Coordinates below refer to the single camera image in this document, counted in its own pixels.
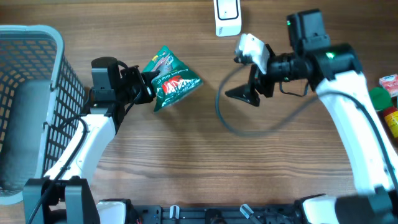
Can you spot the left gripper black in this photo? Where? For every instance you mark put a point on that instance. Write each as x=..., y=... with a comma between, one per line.
x=146, y=78

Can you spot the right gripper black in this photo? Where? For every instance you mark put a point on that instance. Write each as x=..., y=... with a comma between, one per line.
x=247, y=94

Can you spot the green 3M gloves packet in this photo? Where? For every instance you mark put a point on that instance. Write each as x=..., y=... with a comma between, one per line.
x=175, y=80

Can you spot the green lid glass jar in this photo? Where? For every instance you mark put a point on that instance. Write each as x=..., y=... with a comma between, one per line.
x=380, y=98

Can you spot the small red tissue box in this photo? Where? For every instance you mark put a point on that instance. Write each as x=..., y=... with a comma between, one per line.
x=390, y=83

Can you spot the yellow red sauce bottle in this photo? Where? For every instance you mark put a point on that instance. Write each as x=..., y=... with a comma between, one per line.
x=390, y=117

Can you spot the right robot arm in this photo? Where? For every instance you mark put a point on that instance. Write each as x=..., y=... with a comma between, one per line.
x=335, y=74

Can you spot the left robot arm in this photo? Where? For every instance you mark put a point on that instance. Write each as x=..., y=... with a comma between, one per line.
x=63, y=194

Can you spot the grey plastic mesh basket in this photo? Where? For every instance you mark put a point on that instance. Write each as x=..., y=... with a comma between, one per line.
x=39, y=89

